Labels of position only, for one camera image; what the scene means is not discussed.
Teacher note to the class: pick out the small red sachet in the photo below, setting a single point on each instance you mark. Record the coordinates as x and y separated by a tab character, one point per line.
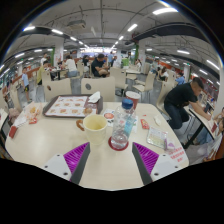
144	124

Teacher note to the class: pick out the clear plastic bag with food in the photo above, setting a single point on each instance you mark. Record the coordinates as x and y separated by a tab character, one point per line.
33	110

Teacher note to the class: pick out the pink and white leaflet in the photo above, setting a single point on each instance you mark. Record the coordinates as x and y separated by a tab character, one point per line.
176	155

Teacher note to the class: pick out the ceiling air conditioner unit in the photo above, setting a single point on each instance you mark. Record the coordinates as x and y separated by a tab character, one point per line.
76	24

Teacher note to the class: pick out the crumpled white napkin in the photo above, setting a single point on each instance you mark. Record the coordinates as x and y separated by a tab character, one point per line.
94	97

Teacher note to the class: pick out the group of ceiling lights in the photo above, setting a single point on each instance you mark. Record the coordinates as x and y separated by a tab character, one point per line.
165	10

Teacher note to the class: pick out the small white wrapper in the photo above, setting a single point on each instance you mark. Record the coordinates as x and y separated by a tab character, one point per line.
157	120

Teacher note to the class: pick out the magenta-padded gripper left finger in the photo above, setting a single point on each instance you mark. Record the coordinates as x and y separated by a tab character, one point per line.
56	165

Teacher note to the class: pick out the cream chair with round hole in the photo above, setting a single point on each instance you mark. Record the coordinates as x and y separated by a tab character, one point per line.
58	89
100	86

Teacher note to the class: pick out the red wallet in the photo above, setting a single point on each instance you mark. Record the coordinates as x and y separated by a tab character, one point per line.
12	132

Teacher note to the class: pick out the group of cream chairs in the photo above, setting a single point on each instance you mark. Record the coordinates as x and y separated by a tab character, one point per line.
147	83

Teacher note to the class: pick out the clear blue-capped water bottle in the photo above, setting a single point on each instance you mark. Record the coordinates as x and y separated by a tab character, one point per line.
121	128

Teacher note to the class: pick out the red paper cup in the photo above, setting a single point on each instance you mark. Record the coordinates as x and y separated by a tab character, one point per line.
134	98

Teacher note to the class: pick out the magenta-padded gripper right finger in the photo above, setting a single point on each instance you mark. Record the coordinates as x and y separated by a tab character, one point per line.
165	165

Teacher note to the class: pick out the red sauce packet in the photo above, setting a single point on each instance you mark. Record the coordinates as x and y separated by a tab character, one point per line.
33	121

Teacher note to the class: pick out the dark tray with paper liner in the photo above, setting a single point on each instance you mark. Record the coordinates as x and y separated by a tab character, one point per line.
66	106

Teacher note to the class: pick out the white paper card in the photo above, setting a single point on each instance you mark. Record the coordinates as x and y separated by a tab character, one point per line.
20	120

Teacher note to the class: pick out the colourful printed flyer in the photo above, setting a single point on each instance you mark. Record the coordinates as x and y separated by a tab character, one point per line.
109	116

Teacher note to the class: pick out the person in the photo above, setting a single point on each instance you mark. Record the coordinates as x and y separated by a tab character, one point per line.
98	65
178	98
125	62
25	81
41	71
163	74
180	80
70	65

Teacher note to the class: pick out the flat round red coaster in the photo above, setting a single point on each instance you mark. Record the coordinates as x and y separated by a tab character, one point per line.
110	146

